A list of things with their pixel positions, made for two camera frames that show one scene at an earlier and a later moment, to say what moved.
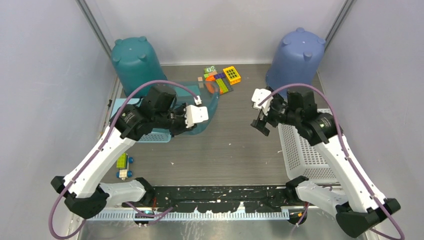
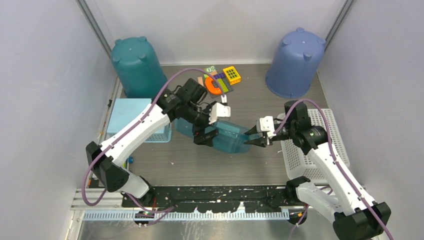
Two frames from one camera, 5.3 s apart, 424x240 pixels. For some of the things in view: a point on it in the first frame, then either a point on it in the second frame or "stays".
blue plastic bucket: (295, 60) stays
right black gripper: (261, 121) → (261, 141)
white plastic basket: (301, 158) stays
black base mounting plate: (215, 198) stays
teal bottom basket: (207, 94) → (230, 138)
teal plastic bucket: (136, 63) stays
